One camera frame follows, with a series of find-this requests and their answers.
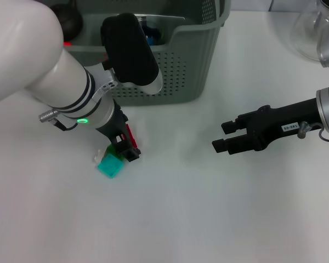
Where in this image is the green brick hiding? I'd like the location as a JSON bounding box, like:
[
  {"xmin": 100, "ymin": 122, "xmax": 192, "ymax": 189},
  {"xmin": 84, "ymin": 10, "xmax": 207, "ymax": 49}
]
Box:
[{"xmin": 106, "ymin": 144, "xmax": 124, "ymax": 161}]

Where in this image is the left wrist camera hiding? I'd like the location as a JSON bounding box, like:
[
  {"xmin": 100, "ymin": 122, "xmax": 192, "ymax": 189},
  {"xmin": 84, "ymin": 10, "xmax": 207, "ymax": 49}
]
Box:
[{"xmin": 100, "ymin": 13, "xmax": 163, "ymax": 95}]

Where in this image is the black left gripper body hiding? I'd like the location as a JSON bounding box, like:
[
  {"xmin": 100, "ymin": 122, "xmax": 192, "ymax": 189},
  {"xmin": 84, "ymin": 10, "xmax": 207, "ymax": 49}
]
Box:
[{"xmin": 94, "ymin": 102, "xmax": 129, "ymax": 139}]

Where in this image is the black teapot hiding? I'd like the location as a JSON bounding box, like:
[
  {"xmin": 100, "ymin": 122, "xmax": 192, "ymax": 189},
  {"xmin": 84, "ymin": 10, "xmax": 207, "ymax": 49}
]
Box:
[{"xmin": 50, "ymin": 0, "xmax": 84, "ymax": 42}]

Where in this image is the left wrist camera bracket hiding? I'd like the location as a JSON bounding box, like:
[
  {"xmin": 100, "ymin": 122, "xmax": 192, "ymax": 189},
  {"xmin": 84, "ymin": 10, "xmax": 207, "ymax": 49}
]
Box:
[{"xmin": 92, "ymin": 70, "xmax": 119, "ymax": 100}]

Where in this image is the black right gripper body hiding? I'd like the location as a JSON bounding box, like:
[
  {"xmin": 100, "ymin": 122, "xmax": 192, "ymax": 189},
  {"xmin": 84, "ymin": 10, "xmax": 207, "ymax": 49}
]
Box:
[{"xmin": 236, "ymin": 98, "xmax": 324, "ymax": 152}]

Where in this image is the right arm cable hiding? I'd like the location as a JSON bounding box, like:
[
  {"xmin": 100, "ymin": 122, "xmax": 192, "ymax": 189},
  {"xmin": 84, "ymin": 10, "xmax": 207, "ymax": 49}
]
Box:
[{"xmin": 297, "ymin": 122, "xmax": 329, "ymax": 145}]

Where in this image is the glass teacup black holder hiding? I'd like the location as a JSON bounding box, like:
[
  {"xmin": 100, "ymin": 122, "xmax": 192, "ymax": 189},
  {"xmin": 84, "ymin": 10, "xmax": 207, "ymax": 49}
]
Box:
[{"xmin": 138, "ymin": 15, "xmax": 165, "ymax": 46}]

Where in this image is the long dark red brick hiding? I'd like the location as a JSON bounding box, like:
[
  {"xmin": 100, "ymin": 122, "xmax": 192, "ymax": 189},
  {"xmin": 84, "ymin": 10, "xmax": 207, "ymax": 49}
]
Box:
[{"xmin": 126, "ymin": 124, "xmax": 140, "ymax": 151}]

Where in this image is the blue square plate brick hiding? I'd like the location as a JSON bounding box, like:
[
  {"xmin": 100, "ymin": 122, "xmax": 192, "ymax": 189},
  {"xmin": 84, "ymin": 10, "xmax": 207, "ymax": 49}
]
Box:
[{"xmin": 142, "ymin": 24, "xmax": 155, "ymax": 46}]

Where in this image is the teal plate brick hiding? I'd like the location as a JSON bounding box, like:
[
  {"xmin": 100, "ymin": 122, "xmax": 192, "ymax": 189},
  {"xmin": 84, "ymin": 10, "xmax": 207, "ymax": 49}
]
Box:
[{"xmin": 97, "ymin": 153, "xmax": 126, "ymax": 179}]

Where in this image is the grey perforated storage bin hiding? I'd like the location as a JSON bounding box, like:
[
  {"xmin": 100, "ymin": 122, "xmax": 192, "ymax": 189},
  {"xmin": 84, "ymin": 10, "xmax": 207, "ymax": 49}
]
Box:
[{"xmin": 50, "ymin": 0, "xmax": 232, "ymax": 106}]

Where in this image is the clear glass pitcher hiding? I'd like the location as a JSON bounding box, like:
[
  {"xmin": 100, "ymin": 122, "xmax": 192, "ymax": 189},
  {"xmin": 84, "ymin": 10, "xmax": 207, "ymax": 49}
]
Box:
[{"xmin": 290, "ymin": 0, "xmax": 329, "ymax": 62}]

